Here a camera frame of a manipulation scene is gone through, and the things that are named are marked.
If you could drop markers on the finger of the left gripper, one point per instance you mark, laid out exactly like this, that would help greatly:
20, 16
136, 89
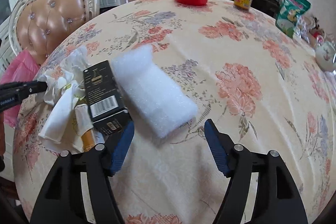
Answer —
24, 89

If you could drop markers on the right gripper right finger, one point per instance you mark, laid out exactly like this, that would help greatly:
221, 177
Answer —
277, 198

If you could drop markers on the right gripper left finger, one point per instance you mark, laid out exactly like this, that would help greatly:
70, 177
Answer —
60, 199

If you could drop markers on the white tissue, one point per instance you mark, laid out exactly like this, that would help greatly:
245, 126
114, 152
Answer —
66, 77

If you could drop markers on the small orange white box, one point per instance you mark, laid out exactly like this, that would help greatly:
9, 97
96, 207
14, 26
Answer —
85, 127

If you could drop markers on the black cardboard box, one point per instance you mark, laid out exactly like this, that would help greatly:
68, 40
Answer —
106, 107

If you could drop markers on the white foam block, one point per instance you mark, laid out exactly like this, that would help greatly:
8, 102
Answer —
158, 99

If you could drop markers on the tufted beige dining chair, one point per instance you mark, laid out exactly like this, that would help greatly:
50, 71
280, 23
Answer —
39, 26

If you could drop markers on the floral tablecloth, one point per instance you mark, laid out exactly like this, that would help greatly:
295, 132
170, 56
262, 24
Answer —
260, 87

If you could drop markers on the white porcelain teapot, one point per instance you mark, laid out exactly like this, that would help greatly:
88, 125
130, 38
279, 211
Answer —
325, 56

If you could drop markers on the green snack bag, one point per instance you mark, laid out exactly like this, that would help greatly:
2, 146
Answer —
290, 11

